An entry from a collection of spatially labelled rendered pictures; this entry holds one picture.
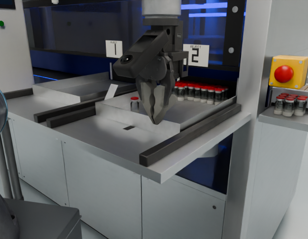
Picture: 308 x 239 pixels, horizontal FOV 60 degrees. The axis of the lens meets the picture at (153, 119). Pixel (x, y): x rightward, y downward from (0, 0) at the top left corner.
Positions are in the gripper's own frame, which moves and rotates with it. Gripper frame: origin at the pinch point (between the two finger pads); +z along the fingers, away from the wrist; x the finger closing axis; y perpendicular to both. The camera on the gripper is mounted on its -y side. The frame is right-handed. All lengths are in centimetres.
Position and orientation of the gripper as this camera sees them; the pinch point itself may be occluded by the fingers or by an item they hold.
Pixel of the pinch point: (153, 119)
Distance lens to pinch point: 56.7
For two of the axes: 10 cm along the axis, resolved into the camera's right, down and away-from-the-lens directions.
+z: 0.0, 9.5, 3.2
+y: 6.2, -2.5, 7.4
